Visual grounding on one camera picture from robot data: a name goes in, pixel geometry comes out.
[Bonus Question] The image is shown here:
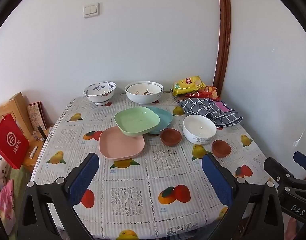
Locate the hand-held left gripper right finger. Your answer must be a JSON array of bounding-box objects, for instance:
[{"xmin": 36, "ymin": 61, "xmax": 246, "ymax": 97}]
[{"xmin": 202, "ymin": 153, "xmax": 285, "ymax": 240}]

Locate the brown wooden door frame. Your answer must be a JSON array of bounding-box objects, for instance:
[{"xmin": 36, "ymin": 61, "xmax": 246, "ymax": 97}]
[{"xmin": 213, "ymin": 0, "xmax": 231, "ymax": 90}]

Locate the white bowl with grey swirls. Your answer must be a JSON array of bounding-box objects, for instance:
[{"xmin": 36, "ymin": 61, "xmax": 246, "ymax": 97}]
[{"xmin": 182, "ymin": 115, "xmax": 217, "ymax": 145}]

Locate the teal square plate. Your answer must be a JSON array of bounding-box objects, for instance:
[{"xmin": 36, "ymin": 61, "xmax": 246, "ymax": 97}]
[{"xmin": 145, "ymin": 106, "xmax": 173, "ymax": 135}]

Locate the blue crane pattern bowl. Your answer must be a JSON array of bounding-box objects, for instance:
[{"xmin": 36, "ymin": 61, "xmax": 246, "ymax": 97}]
[{"xmin": 83, "ymin": 81, "xmax": 117, "ymax": 106}]

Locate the patterned book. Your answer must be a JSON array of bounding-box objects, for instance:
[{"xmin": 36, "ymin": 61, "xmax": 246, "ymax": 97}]
[{"xmin": 26, "ymin": 101, "xmax": 47, "ymax": 135}]

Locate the large white bowl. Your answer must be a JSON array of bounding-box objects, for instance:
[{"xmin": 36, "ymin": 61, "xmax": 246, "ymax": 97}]
[{"xmin": 125, "ymin": 81, "xmax": 164, "ymax": 105}]

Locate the pink star print cloth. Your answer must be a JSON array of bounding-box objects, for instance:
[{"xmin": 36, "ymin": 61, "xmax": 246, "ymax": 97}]
[{"xmin": 0, "ymin": 179, "xmax": 17, "ymax": 235}]

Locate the small brown bowl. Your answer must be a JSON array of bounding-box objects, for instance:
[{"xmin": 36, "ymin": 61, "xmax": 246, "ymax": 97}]
[
  {"xmin": 212, "ymin": 140, "xmax": 232, "ymax": 158},
  {"xmin": 160, "ymin": 128, "xmax": 182, "ymax": 146}
]

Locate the fruit print tablecloth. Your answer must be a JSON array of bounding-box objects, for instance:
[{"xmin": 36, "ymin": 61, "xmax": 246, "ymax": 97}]
[{"xmin": 30, "ymin": 94, "xmax": 275, "ymax": 240}]

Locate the green square plate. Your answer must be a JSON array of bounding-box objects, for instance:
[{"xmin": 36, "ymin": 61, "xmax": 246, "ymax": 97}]
[{"xmin": 114, "ymin": 106, "xmax": 160, "ymax": 137}]

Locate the white spotted plush toy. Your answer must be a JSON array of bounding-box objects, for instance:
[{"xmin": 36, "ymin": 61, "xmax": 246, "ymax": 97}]
[{"xmin": 0, "ymin": 145, "xmax": 10, "ymax": 188}]

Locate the red snack bag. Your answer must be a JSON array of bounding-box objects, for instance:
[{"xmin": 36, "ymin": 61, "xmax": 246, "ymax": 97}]
[{"xmin": 184, "ymin": 85, "xmax": 220, "ymax": 101}]

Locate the white bowl with red print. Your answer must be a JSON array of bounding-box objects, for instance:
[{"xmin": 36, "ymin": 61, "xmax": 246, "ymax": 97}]
[{"xmin": 126, "ymin": 83, "xmax": 161, "ymax": 96}]

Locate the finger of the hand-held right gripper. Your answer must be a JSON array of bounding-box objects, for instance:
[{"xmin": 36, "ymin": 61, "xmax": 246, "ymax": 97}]
[
  {"xmin": 264, "ymin": 157, "xmax": 294, "ymax": 188},
  {"xmin": 293, "ymin": 151, "xmax": 306, "ymax": 174}
]

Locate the grey checked cloth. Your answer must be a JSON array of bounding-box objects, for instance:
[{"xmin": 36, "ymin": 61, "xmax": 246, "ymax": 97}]
[{"xmin": 177, "ymin": 98, "xmax": 243, "ymax": 128}]

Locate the light wooden chair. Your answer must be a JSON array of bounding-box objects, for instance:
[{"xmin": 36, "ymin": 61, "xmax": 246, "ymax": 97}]
[{"xmin": 0, "ymin": 92, "xmax": 54, "ymax": 173}]

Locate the pink square plate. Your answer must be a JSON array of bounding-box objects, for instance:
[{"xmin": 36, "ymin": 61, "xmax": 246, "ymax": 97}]
[{"xmin": 99, "ymin": 126, "xmax": 145, "ymax": 160}]

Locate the red paper bag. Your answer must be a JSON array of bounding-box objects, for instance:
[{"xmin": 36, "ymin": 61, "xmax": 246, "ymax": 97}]
[{"xmin": 0, "ymin": 112, "xmax": 30, "ymax": 170}]

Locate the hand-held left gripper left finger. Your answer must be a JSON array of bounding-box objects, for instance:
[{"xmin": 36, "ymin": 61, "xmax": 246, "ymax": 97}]
[{"xmin": 18, "ymin": 152, "xmax": 100, "ymax": 240}]

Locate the yellow snack bag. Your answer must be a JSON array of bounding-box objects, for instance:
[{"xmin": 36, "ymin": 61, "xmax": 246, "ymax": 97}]
[{"xmin": 172, "ymin": 75, "xmax": 206, "ymax": 97}]

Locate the white light switch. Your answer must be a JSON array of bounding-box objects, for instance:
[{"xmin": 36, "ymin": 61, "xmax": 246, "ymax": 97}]
[{"xmin": 83, "ymin": 2, "xmax": 100, "ymax": 18}]

